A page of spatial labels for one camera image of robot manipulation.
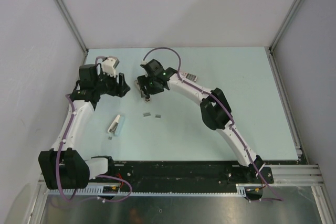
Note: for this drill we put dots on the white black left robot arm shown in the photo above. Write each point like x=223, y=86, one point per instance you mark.
x=62, y=165

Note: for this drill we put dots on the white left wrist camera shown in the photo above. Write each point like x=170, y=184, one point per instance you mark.
x=109, y=66

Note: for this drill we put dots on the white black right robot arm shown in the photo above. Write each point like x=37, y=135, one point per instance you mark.
x=215, y=111

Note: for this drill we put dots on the light blue white stapler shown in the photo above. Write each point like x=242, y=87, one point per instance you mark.
x=116, y=125

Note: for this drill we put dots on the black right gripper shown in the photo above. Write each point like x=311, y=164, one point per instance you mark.
x=143, y=81

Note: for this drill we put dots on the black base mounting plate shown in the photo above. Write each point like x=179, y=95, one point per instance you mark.
x=228, y=171

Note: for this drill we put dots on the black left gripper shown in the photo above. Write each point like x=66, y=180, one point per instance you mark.
x=124, y=87

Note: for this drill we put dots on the red staple box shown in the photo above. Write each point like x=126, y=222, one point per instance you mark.
x=189, y=76

